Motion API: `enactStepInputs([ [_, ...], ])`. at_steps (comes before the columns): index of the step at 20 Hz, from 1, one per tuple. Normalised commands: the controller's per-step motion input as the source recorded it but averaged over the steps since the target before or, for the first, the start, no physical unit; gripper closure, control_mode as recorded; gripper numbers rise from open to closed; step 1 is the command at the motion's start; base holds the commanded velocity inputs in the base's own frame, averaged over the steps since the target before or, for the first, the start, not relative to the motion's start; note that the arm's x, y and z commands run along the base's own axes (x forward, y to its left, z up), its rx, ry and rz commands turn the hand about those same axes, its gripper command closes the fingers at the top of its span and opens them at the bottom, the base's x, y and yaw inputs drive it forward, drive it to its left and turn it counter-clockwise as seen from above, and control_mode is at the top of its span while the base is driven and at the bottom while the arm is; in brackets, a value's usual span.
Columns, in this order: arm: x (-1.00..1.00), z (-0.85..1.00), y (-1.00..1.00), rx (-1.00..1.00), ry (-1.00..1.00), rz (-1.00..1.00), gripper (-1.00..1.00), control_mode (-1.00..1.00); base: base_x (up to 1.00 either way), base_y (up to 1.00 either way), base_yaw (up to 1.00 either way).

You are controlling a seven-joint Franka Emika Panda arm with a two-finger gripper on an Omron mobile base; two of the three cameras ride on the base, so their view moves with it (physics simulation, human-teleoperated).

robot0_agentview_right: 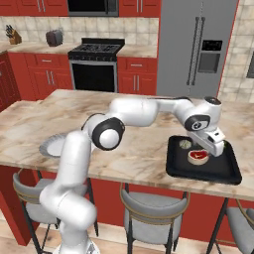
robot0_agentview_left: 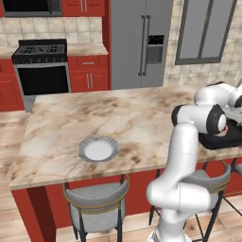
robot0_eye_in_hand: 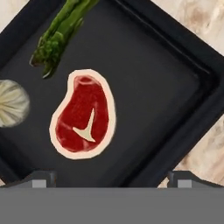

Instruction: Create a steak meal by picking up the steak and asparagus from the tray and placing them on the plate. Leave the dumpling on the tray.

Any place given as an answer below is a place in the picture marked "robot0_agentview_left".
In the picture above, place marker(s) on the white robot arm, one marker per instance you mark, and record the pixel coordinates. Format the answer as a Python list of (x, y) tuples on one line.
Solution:
[(181, 164)]

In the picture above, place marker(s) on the grey rimmed white plate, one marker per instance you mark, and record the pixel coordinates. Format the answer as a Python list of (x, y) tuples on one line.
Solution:
[(98, 150)]

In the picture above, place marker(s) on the black tray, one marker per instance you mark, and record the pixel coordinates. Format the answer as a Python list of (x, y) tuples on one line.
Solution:
[(225, 141)]

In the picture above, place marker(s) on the red-brown steak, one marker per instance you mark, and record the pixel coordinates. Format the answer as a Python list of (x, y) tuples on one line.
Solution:
[(224, 129)]

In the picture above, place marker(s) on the black and steel stove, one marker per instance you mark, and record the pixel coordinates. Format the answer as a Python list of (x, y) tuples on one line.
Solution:
[(42, 78)]

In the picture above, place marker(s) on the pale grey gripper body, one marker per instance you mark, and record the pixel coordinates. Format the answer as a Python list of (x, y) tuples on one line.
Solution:
[(233, 113)]

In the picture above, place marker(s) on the red kitchen island base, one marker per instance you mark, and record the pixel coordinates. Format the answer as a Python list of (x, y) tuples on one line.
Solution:
[(38, 214)]

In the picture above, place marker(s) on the black microwave oven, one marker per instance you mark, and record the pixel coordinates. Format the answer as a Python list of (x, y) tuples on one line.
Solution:
[(28, 6)]

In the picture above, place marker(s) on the grey stool with black legs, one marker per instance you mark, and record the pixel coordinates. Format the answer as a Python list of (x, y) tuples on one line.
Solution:
[(217, 181), (238, 168), (96, 201)]

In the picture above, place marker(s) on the grey steel fridge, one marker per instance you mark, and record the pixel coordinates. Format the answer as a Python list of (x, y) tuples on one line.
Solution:
[(138, 41)]

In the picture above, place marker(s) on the red base cupboards with drawer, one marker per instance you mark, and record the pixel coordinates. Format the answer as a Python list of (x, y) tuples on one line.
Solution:
[(89, 74)]

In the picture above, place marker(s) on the red wall cupboards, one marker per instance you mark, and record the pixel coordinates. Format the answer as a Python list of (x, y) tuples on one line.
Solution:
[(83, 7)]

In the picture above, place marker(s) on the grey framed window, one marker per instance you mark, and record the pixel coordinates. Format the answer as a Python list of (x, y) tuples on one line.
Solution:
[(204, 30)]

